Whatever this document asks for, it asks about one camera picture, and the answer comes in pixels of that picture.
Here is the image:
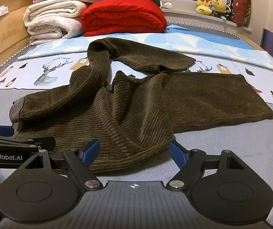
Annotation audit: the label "cream folded blanket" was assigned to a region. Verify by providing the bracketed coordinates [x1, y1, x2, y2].
[23, 0, 88, 46]

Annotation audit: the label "dark olive corduroy pants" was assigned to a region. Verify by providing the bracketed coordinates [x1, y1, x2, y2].
[9, 38, 273, 173]

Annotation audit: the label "blue patterned folded sheet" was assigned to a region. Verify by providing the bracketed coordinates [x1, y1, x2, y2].
[18, 24, 273, 70]

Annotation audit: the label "purple folder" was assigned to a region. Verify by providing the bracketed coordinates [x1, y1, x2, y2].
[260, 28, 273, 57]

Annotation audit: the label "yellow plush toys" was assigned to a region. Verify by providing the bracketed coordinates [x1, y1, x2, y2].
[196, 0, 227, 20]

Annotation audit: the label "white printed bed sheet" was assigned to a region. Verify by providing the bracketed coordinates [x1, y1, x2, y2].
[0, 53, 273, 104]

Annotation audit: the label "red folded blanket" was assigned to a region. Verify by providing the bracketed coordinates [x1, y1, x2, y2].
[81, 0, 167, 36]

